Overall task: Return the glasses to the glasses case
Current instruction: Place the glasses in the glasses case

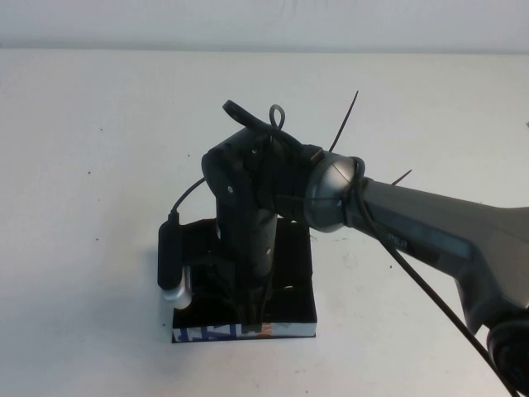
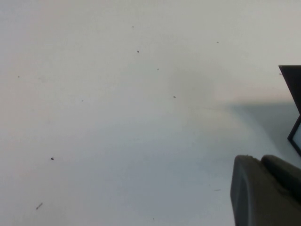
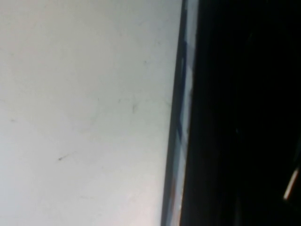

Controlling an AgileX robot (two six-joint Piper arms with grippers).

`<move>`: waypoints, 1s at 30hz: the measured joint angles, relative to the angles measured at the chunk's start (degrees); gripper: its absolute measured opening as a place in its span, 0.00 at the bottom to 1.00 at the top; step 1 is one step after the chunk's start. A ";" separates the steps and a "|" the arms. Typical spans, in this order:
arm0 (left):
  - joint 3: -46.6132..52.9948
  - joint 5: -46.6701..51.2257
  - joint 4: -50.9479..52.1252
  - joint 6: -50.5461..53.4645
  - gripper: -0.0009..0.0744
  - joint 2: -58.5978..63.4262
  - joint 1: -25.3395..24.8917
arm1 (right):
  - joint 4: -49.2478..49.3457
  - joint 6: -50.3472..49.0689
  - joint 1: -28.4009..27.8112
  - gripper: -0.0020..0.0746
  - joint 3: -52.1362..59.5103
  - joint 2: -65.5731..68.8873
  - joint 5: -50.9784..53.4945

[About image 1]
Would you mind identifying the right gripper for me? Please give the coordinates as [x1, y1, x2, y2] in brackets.
[193, 243, 277, 333]

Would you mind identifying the thin black right camera cable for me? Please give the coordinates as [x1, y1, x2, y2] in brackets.
[168, 103, 522, 397]

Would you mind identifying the thick black cable loop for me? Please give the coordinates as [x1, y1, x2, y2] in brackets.
[222, 100, 309, 150]

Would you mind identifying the black glasses case printed side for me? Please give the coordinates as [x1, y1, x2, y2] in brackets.
[170, 218, 318, 344]

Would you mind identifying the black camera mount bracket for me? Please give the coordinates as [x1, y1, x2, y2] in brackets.
[180, 220, 222, 268]

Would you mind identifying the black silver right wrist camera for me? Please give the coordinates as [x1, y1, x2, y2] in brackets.
[156, 212, 194, 310]

